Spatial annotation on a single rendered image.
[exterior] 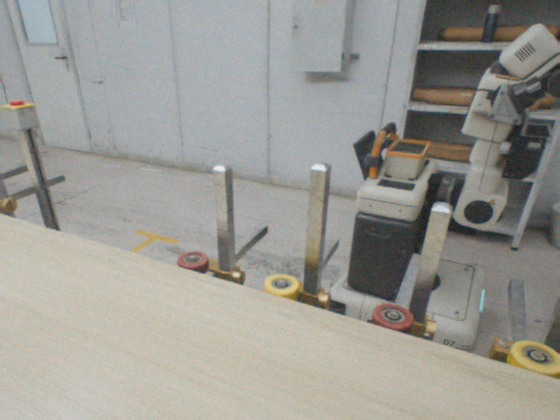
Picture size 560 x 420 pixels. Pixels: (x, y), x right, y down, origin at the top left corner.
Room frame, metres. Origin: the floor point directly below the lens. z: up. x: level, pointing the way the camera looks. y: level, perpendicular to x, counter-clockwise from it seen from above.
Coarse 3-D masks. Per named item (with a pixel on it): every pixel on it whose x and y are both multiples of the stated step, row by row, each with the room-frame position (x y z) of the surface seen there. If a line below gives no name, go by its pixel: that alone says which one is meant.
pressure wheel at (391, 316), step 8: (384, 304) 0.69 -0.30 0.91; (392, 304) 0.69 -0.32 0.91; (376, 312) 0.67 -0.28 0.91; (384, 312) 0.67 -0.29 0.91; (392, 312) 0.66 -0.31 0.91; (400, 312) 0.67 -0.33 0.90; (408, 312) 0.66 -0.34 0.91; (376, 320) 0.65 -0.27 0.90; (384, 320) 0.64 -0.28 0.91; (392, 320) 0.64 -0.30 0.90; (400, 320) 0.64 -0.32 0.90; (408, 320) 0.64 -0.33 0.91; (392, 328) 0.62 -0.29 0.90; (400, 328) 0.62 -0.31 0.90; (408, 328) 0.62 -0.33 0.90
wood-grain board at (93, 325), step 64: (0, 256) 0.96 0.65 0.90; (64, 256) 0.95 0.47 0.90; (128, 256) 0.94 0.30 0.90; (0, 320) 0.69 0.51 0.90; (64, 320) 0.68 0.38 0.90; (128, 320) 0.67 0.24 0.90; (192, 320) 0.67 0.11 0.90; (256, 320) 0.66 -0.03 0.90; (320, 320) 0.65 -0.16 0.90; (0, 384) 0.51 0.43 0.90; (64, 384) 0.50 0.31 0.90; (128, 384) 0.50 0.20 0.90; (192, 384) 0.50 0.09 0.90; (256, 384) 0.49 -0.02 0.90; (320, 384) 0.49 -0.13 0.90; (384, 384) 0.48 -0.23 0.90; (448, 384) 0.48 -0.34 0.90; (512, 384) 0.48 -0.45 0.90
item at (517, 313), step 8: (512, 280) 0.89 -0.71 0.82; (520, 280) 0.89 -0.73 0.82; (512, 288) 0.85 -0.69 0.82; (520, 288) 0.85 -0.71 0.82; (512, 296) 0.82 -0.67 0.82; (520, 296) 0.82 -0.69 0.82; (512, 304) 0.79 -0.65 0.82; (520, 304) 0.79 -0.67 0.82; (512, 312) 0.76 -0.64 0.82; (520, 312) 0.76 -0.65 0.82; (512, 320) 0.73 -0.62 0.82; (520, 320) 0.73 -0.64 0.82; (512, 328) 0.70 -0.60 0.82; (520, 328) 0.70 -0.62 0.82; (512, 336) 0.68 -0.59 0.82; (520, 336) 0.68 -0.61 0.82
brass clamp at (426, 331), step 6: (426, 318) 0.72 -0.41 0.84; (414, 324) 0.71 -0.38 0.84; (420, 324) 0.70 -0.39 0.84; (426, 324) 0.70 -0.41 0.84; (432, 324) 0.70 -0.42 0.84; (414, 330) 0.70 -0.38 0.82; (420, 330) 0.70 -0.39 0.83; (426, 330) 0.70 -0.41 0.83; (432, 330) 0.69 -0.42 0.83; (420, 336) 0.70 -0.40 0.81; (426, 336) 0.69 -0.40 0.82; (432, 336) 0.69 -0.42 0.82
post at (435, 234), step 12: (444, 204) 0.73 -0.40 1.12; (432, 216) 0.72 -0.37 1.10; (444, 216) 0.71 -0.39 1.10; (432, 228) 0.72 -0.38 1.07; (444, 228) 0.71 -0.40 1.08; (432, 240) 0.71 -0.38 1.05; (432, 252) 0.71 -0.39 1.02; (420, 264) 0.72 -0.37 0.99; (432, 264) 0.71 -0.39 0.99; (420, 276) 0.72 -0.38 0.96; (432, 276) 0.71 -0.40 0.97; (420, 288) 0.72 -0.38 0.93; (420, 300) 0.71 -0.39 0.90; (420, 312) 0.71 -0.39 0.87
